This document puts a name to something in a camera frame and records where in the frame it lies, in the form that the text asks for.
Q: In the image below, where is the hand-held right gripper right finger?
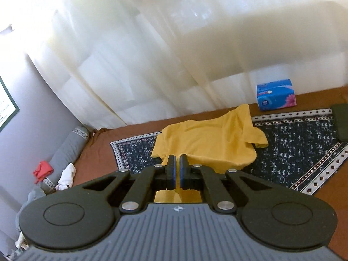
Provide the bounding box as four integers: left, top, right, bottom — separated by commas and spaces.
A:
179, 154, 268, 211

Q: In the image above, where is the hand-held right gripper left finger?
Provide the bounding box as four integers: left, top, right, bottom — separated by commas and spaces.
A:
82, 154, 177, 212

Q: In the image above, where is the yellow t-shirt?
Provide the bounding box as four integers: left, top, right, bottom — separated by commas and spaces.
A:
151, 104, 269, 204

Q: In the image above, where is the white cloth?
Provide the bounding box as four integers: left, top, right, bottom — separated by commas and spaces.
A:
56, 162, 76, 191

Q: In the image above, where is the grey bolster pillow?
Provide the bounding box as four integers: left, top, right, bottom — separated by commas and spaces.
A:
41, 126, 90, 193

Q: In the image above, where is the dark speckled patterned blanket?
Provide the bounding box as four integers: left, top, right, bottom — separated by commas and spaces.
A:
110, 108, 348, 196

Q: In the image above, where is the white sheer curtain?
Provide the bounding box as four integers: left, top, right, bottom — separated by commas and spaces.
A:
0, 0, 348, 131

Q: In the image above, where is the blue tissue box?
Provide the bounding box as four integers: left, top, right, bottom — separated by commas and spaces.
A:
256, 79, 297, 111

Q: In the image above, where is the red cloth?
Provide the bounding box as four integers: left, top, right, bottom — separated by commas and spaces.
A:
33, 161, 54, 184

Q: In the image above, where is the grey cloth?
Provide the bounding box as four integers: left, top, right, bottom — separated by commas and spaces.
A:
16, 189, 47, 223

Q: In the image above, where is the white object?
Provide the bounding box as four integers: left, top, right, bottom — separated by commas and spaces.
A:
15, 230, 26, 250

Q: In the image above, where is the wall poster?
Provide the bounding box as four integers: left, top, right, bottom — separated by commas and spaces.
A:
0, 76, 20, 132

